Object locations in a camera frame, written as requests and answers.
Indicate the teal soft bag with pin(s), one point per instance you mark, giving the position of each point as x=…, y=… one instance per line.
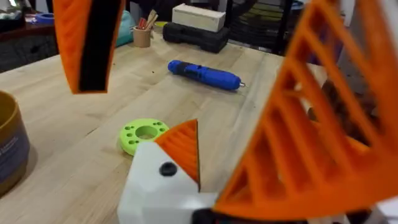
x=126, y=29

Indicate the black metal frame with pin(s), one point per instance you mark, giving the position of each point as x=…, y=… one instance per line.
x=258, y=28

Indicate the green disc with holes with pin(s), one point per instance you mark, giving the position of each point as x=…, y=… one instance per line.
x=136, y=137

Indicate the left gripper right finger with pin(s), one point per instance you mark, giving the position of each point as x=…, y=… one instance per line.
x=311, y=174

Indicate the white rectangular box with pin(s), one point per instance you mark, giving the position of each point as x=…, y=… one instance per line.
x=199, y=17

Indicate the brown tub with grey label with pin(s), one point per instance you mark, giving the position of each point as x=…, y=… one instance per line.
x=11, y=146

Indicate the dark side table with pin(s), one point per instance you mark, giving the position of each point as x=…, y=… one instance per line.
x=28, y=46

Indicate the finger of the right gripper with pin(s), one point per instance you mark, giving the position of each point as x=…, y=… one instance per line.
x=71, y=46

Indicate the blue electric screwdriver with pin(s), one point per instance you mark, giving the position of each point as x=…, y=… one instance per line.
x=208, y=76

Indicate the blue tape roll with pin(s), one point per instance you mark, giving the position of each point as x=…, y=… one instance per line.
x=45, y=18

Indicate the paper cup with wooden sticks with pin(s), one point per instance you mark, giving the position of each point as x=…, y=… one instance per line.
x=142, y=35

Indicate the black plastic tool case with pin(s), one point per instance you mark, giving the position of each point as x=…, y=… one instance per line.
x=199, y=39

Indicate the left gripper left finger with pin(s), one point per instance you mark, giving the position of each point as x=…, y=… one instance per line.
x=149, y=193

